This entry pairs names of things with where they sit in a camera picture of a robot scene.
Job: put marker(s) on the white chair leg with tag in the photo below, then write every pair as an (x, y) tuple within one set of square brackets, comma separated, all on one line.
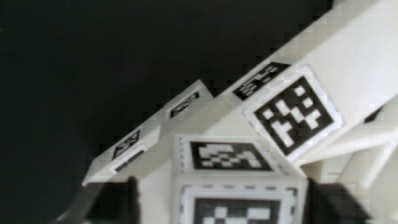
[(236, 184), (122, 153)]

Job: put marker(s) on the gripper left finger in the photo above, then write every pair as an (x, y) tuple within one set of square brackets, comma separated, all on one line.
[(105, 204)]

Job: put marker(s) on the white chair back frame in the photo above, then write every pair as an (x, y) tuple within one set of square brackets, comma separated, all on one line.
[(312, 102)]

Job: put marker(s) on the white chair leg small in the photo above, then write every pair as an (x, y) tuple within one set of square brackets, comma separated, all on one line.
[(186, 103)]

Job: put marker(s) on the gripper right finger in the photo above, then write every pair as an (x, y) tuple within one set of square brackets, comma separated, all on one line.
[(332, 207)]

